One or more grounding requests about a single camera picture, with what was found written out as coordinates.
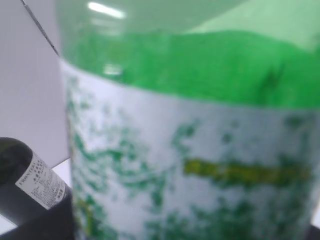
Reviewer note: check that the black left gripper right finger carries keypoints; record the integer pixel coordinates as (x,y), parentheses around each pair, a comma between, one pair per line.
(313,233)

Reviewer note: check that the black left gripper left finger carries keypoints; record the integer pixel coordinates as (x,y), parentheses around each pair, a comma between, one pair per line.
(55,224)

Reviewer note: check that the green sprite plastic bottle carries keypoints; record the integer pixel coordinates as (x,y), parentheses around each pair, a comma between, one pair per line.
(192,119)

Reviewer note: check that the dark red wine bottle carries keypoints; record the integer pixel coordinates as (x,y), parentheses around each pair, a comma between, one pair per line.
(28,186)

